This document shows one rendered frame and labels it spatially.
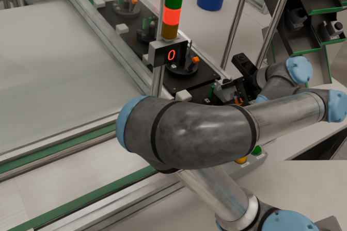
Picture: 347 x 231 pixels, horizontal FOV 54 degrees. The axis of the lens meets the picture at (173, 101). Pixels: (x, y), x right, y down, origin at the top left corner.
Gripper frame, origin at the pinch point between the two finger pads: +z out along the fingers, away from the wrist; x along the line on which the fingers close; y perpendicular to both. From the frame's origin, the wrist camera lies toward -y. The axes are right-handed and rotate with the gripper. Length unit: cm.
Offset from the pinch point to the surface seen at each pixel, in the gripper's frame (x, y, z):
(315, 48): 30.0, -1.1, -16.4
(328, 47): 163, 5, 78
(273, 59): 21.6, -2.6, -4.8
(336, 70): 217, 31, 119
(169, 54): -19.5, -15.2, -4.8
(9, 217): -77, 13, 8
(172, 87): -10.6, -5.5, 17.9
